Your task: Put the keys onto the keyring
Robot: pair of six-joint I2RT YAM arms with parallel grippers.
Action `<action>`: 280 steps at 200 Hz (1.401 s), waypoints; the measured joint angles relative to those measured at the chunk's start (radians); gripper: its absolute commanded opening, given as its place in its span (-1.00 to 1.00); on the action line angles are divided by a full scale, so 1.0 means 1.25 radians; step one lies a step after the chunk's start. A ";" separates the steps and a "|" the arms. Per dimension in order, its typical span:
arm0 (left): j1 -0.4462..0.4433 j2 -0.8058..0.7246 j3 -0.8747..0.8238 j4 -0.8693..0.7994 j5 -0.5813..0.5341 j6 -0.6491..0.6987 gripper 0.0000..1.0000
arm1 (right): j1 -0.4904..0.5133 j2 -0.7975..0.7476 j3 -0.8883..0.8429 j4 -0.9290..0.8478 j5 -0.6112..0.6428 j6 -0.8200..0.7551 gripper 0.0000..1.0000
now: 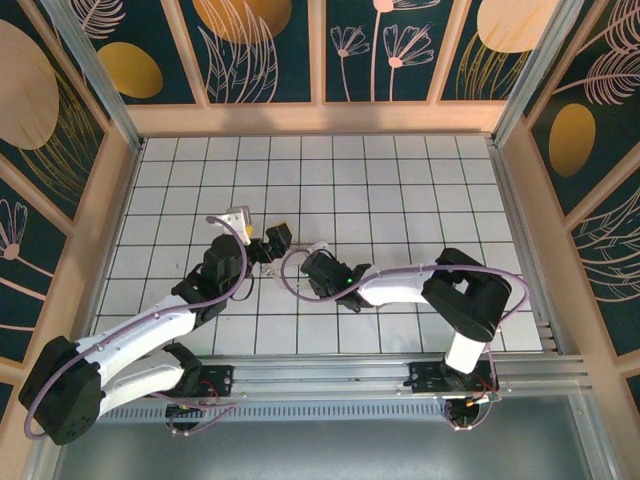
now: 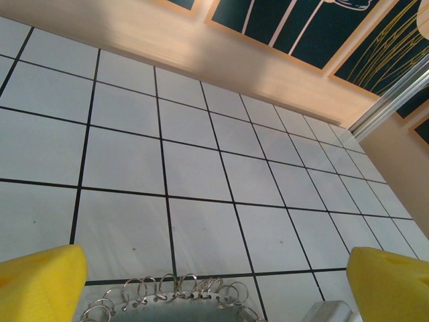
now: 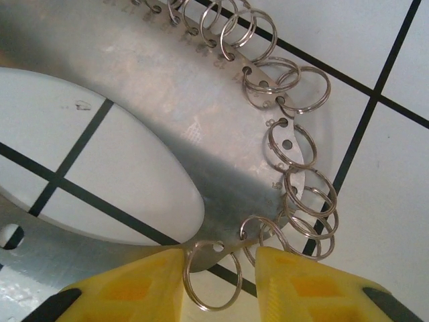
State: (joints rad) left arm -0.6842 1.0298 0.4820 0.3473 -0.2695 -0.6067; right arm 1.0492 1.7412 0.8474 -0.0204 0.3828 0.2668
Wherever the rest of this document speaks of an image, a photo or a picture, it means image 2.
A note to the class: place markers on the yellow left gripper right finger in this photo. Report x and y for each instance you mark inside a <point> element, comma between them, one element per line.
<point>392,292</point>

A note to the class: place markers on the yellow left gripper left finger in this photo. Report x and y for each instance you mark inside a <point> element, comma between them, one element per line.
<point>37,288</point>

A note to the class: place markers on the grey rounded metal piece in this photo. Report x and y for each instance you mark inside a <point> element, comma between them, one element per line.
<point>330,312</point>

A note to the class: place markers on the wall panel with pink leaves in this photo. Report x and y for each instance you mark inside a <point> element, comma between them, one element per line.
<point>423,132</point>

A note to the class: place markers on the wall panel mustard oval leaves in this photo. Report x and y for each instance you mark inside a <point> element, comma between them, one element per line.
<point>415,107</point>

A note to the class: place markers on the aluminium corner post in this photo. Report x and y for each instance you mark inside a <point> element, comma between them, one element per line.
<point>385,104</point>

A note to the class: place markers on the wall panel cream circle grass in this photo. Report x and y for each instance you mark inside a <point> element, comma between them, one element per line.
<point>368,60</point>

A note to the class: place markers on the wall panel with pink flowers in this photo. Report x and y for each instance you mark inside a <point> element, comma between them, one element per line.
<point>261,16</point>

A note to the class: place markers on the wall panel with orange circle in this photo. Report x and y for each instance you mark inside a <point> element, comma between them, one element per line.
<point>182,4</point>

